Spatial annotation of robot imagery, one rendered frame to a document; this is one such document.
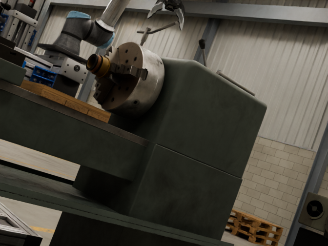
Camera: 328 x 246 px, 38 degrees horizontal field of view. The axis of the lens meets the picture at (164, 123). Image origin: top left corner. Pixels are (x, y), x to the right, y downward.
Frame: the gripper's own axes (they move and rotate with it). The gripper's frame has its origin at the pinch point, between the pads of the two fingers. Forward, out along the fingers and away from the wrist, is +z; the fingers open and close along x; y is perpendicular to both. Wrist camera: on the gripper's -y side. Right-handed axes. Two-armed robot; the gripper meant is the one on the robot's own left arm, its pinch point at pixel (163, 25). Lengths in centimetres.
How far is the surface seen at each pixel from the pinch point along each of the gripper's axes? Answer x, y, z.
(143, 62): -2.5, 6.0, 19.3
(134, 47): -8.5, -1.1, 12.9
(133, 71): -4.9, 6.9, 24.4
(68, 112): -21, 22, 50
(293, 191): 393, -991, -28
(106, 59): -17.5, 3.6, 23.0
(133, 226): 15, 8, 82
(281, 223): 390, -995, 57
